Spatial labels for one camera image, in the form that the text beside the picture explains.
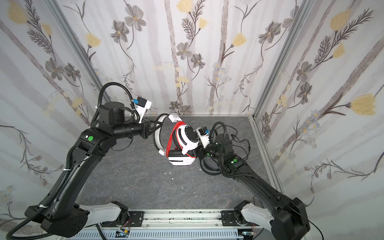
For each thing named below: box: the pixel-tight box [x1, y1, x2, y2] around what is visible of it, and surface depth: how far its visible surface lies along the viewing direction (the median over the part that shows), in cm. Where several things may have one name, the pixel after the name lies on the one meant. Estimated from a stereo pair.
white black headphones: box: [153, 113, 199, 166], surface depth 50 cm
